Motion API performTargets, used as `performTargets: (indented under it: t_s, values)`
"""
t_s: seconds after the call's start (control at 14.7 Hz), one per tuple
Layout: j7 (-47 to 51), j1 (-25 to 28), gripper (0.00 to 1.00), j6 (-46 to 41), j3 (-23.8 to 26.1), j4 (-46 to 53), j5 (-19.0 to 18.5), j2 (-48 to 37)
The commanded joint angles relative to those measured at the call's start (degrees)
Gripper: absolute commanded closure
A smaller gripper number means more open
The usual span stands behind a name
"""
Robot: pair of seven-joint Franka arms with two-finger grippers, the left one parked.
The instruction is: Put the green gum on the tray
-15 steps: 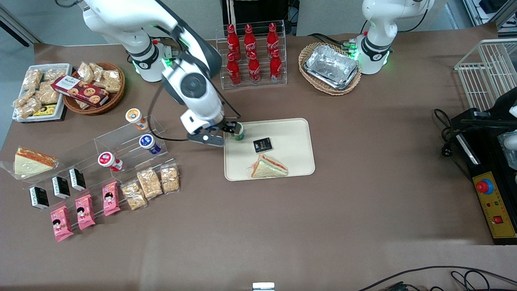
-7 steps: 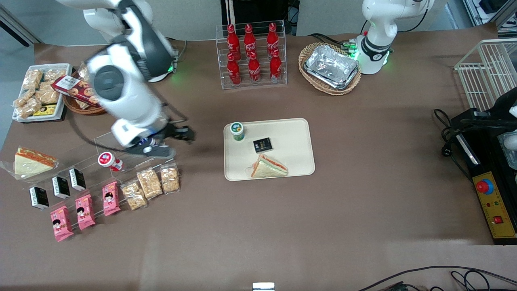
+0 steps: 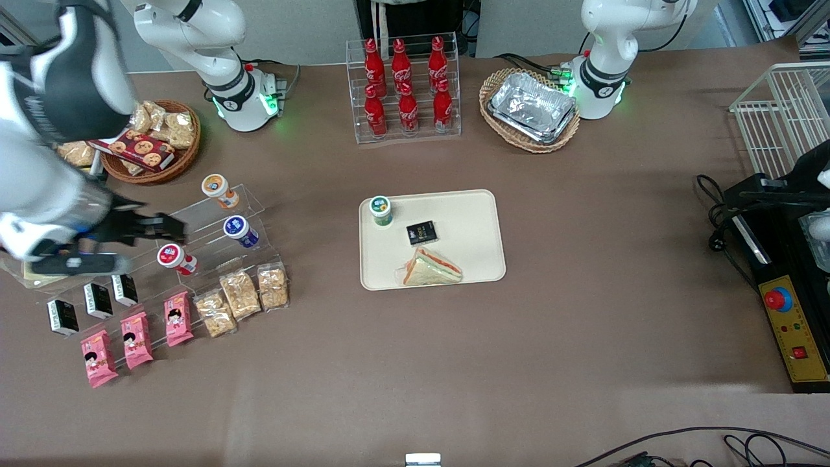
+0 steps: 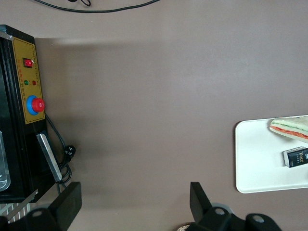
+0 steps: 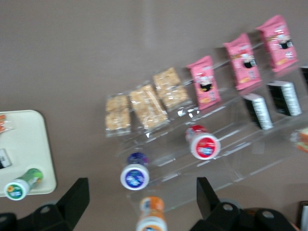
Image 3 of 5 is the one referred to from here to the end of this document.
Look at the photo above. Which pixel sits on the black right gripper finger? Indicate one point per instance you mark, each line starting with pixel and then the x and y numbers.
pixel 168 222
pixel 159 235

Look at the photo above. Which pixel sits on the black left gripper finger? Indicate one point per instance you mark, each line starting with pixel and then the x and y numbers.
pixel 784 200

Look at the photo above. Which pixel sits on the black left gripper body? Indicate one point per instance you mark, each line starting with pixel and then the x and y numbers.
pixel 812 170

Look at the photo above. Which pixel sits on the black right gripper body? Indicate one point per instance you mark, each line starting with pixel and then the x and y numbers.
pixel 120 224

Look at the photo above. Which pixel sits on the green gum bottle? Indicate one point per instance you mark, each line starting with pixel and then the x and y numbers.
pixel 380 209

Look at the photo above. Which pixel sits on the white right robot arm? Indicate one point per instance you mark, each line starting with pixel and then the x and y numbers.
pixel 220 39

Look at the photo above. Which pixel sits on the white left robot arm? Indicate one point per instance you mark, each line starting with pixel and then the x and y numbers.
pixel 609 39

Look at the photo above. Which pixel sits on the red gum bottle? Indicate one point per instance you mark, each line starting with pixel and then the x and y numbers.
pixel 172 257

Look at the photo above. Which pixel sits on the clear acrylic gum shelf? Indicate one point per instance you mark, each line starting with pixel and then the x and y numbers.
pixel 201 214

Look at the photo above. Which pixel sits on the orange gum bottle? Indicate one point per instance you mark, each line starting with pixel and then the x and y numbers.
pixel 217 188

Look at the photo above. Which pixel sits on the purple gum bottle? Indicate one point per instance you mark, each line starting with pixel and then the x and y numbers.
pixel 238 229

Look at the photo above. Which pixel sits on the silver foil tray stack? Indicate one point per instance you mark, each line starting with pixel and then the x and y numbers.
pixel 532 104

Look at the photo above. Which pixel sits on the beige plastic tray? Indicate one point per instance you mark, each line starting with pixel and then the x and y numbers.
pixel 467 227

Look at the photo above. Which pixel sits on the clear acrylic snack shelf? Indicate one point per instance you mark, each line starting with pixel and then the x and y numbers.
pixel 146 285

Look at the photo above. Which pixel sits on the clear bagged rice snack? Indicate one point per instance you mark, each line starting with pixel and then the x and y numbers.
pixel 76 154
pixel 131 167
pixel 140 118
pixel 155 113
pixel 179 130

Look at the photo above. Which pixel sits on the black small box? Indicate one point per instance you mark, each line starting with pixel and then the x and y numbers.
pixel 98 301
pixel 63 317
pixel 124 288

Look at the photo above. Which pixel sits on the brown wicker basket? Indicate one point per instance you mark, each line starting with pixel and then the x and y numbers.
pixel 185 159

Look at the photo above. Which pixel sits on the dark red cookie box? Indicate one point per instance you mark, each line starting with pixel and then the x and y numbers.
pixel 142 150

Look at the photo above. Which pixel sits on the clear cracker pack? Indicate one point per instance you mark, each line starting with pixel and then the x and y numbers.
pixel 240 294
pixel 272 285
pixel 214 313

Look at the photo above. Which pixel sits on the wrapped triangle sandwich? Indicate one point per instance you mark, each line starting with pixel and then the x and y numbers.
pixel 32 277
pixel 431 269

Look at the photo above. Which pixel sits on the red emergency stop button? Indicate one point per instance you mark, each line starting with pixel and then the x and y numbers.
pixel 777 299

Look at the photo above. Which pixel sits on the black yellow control box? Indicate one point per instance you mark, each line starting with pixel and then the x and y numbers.
pixel 794 331

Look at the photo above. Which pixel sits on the grey base connector block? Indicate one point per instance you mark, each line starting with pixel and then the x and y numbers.
pixel 275 91

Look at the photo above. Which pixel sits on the clear acrylic bottle rack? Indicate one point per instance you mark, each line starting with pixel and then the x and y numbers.
pixel 353 97

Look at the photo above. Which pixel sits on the red cola bottle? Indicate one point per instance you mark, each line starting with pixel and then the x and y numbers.
pixel 401 61
pixel 375 65
pixel 443 107
pixel 375 113
pixel 438 58
pixel 408 110

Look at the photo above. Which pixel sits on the black chocolate packet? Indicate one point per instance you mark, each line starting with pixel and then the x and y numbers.
pixel 421 233

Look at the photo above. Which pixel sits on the light wicker basket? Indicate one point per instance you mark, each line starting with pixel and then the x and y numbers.
pixel 496 81

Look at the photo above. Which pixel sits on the black background chair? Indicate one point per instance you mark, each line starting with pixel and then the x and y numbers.
pixel 415 19

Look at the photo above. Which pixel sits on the small white device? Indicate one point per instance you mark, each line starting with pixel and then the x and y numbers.
pixel 423 460

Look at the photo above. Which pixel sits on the metal frame rack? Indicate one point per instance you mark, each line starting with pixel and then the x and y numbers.
pixel 784 19

